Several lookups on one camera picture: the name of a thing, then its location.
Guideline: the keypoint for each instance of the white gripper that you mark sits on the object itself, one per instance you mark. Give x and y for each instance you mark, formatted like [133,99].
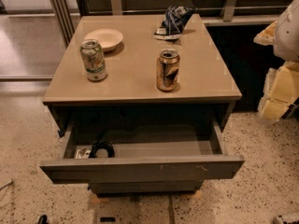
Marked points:
[289,36]

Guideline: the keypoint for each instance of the grey top drawer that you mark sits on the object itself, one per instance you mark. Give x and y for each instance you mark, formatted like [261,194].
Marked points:
[148,155]

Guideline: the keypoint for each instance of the grey drawer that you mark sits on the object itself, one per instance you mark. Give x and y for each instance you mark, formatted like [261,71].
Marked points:
[165,186]
[148,155]

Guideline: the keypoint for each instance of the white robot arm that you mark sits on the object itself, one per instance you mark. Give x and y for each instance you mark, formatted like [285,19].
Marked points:
[286,37]

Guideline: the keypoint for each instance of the grey drawer cabinet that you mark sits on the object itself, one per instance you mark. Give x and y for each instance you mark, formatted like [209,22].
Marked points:
[128,97]

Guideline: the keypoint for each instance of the grey bottom drawer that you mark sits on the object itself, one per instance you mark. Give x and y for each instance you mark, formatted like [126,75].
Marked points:
[165,186]

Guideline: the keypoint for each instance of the white packet in drawer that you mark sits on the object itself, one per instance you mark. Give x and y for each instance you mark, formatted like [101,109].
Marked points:
[83,153]

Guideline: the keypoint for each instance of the blue white sneaker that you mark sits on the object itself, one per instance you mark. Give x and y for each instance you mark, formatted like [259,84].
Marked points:
[174,22]

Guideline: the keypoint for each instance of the orange black soda can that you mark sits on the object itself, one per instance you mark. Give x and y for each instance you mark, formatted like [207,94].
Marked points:
[167,69]

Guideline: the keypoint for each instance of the white bowl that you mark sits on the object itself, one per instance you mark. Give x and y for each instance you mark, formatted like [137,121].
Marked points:
[109,39]

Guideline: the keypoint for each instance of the green white soda can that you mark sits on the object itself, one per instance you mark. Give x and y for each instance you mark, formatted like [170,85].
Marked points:
[93,59]

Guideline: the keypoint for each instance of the white object floor bottom right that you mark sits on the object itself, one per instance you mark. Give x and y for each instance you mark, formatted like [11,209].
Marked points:
[292,218]

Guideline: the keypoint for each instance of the floor outlet plate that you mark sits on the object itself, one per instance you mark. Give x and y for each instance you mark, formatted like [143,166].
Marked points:
[108,220]

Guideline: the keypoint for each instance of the black object floor bottom left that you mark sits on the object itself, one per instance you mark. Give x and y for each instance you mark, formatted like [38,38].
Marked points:
[43,220]

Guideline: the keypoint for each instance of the metal rod floor left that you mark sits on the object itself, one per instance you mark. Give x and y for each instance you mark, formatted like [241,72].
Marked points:
[7,184]

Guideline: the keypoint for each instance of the metal railing frame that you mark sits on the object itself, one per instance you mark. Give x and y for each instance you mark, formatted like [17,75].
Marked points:
[214,12]

